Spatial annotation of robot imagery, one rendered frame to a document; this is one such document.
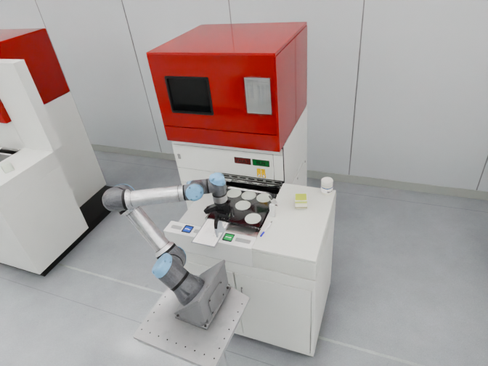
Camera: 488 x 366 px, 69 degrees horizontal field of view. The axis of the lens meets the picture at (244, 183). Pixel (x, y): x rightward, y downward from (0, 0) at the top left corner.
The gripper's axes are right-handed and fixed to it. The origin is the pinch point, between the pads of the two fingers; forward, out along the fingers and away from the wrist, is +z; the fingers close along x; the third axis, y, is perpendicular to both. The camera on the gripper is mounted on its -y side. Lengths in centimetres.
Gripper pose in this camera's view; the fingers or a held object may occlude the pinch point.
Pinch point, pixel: (221, 228)
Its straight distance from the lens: 197.6
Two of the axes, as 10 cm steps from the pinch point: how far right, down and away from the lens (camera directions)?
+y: 9.3, 1.3, -3.5
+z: 0.9, 8.2, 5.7
